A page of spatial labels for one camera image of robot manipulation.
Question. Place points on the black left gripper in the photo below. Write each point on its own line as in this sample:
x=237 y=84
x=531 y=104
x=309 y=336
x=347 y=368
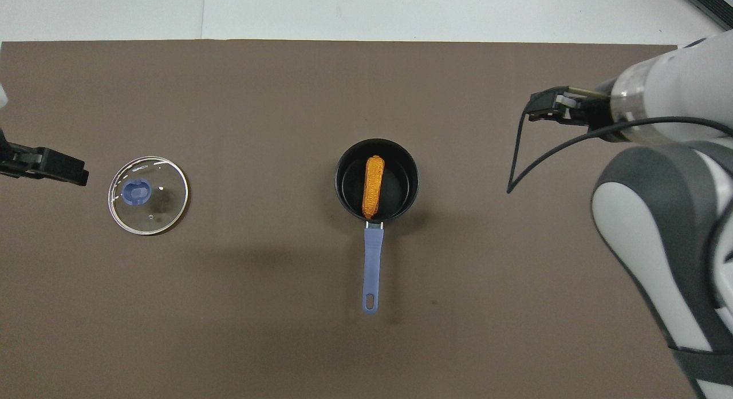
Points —
x=20 y=158

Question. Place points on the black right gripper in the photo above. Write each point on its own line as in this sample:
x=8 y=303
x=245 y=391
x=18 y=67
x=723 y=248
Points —
x=590 y=111

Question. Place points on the glass lid with purple knob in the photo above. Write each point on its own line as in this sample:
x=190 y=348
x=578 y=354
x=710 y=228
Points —
x=137 y=192

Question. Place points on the yellow corn cob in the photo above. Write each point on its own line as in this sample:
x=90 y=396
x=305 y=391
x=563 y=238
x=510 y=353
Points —
x=373 y=187

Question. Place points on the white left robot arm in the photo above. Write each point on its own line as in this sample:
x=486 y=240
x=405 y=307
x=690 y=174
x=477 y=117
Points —
x=2 y=95

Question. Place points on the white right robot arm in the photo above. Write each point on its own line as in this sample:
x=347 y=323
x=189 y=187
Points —
x=658 y=244

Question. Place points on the grey ribbed device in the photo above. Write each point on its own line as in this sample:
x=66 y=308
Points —
x=713 y=4

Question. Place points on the brown table mat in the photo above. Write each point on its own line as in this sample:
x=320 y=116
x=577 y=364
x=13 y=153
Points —
x=257 y=307

